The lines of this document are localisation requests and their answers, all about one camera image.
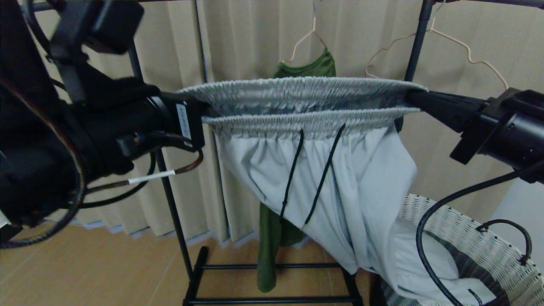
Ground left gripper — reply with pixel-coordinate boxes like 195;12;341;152
85;94;209;176

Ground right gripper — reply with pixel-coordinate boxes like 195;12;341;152
450;87;544;183

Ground pale grey shorts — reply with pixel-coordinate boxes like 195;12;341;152
176;76;498;306

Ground pink clothes hanger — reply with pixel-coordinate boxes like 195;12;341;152
283;0;330;64
365;0;509;91

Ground green long-sleeved shirt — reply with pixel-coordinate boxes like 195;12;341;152
257;49;336;294

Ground black clothes rack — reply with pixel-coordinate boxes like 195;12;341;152
32;0;544;306

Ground white laundry basket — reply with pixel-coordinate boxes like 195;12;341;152
380;193;544;306

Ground beige curtain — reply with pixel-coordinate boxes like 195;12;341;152
17;0;544;249

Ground black cable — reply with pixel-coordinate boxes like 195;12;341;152
79;151;156;209
416;159;544;306

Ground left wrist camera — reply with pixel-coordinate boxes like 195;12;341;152
46;0;161;107

